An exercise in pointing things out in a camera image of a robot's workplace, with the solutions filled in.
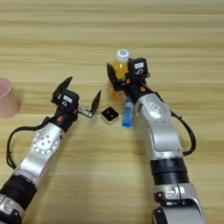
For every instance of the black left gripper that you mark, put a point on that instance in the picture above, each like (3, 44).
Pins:
(65, 119)

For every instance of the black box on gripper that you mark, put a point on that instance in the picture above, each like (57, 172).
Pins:
(138, 68)
(68, 99)

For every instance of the orange juice bottle white cap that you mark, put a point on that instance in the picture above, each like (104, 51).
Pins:
(121, 65)

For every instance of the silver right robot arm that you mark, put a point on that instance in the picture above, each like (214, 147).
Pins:
(163, 137)

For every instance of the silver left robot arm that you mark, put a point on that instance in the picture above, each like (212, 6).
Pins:
(38, 154)

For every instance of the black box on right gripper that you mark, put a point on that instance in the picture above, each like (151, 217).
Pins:
(138, 68)

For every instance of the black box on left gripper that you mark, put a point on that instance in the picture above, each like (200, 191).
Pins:
(68, 99)

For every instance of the blue glue stick tube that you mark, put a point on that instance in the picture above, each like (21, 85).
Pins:
(127, 115)

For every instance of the small black white cube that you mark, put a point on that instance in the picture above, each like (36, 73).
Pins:
(110, 114)

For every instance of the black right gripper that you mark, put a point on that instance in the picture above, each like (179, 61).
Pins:
(135, 89)

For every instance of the pink plastic cup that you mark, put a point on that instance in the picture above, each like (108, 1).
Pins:
(7, 99)

